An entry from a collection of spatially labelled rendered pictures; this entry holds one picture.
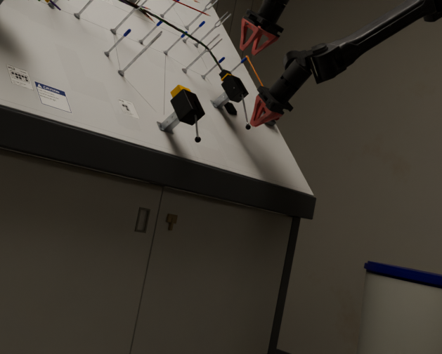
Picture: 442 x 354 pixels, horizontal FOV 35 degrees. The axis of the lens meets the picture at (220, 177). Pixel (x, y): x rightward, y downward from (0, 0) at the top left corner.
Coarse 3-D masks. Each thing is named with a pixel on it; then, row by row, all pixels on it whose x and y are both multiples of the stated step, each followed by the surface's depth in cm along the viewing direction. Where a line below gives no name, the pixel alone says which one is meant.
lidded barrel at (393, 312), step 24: (384, 264) 277; (384, 288) 266; (408, 288) 259; (432, 288) 254; (384, 312) 265; (408, 312) 258; (432, 312) 254; (360, 336) 278; (384, 336) 263; (408, 336) 257; (432, 336) 253
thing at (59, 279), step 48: (0, 192) 126; (48, 192) 134; (96, 192) 144; (144, 192) 154; (0, 240) 127; (48, 240) 136; (96, 240) 145; (144, 240) 156; (0, 288) 128; (48, 288) 137; (96, 288) 146; (0, 336) 130; (48, 336) 138; (96, 336) 148
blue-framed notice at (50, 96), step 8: (40, 88) 133; (48, 88) 135; (56, 88) 137; (40, 96) 131; (48, 96) 133; (56, 96) 135; (64, 96) 137; (48, 104) 132; (56, 104) 133; (64, 104) 135
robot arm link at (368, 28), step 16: (416, 0) 181; (432, 0) 182; (384, 16) 180; (400, 16) 179; (416, 16) 181; (432, 16) 185; (368, 32) 176; (384, 32) 178; (336, 48) 172; (352, 48) 175; (368, 48) 177; (320, 64) 173; (336, 64) 174
